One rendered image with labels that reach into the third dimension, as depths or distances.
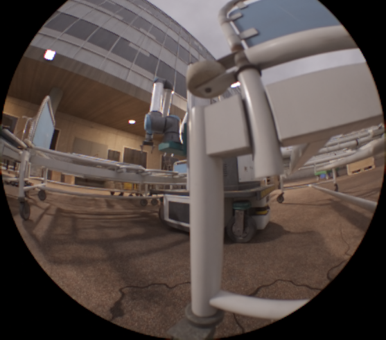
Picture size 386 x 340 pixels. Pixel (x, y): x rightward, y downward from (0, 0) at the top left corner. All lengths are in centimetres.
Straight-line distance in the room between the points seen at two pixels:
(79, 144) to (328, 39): 749
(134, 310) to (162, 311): 7
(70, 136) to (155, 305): 741
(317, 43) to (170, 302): 60
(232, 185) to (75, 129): 741
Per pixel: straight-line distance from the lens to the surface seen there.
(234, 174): 77
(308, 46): 19
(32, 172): 534
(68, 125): 771
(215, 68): 18
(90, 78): 489
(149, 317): 44
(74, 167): 114
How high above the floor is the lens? 36
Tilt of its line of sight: 16 degrees up
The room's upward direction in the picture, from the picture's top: 1 degrees counter-clockwise
